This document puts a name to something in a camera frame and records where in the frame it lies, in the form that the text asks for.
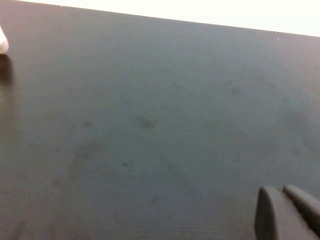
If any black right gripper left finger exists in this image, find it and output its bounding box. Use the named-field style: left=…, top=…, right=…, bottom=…
left=254, top=186, right=317, bottom=240

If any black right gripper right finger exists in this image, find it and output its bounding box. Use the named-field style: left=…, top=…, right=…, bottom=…
left=283, top=184, right=320, bottom=237

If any cream fabric pencil case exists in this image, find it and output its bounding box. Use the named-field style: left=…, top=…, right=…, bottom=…
left=0, top=24, right=10, bottom=55

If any black table mat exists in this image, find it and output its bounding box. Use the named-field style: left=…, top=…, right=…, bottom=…
left=0, top=0, right=320, bottom=240

